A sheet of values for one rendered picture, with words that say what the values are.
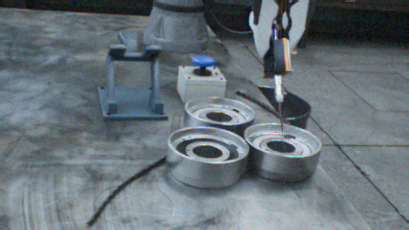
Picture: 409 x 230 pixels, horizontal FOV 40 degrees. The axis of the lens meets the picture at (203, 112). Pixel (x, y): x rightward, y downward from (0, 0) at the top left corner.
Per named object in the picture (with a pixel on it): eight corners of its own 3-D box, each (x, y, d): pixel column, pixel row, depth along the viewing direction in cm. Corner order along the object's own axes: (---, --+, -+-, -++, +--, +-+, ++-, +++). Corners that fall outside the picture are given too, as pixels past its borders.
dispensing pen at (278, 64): (278, 130, 76) (269, 15, 80) (267, 135, 80) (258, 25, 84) (293, 130, 77) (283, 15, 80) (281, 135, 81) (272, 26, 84)
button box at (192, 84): (224, 105, 96) (227, 78, 94) (183, 104, 94) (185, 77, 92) (214, 88, 103) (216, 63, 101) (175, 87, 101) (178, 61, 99)
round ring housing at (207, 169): (192, 199, 66) (194, 168, 65) (151, 160, 74) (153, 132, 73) (261, 182, 72) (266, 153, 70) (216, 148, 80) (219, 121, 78)
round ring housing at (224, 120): (212, 115, 91) (214, 91, 89) (265, 137, 85) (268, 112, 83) (167, 130, 83) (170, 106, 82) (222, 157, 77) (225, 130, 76)
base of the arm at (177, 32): (140, 33, 134) (142, -9, 130) (201, 36, 137) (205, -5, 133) (146, 51, 120) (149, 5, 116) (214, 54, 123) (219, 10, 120)
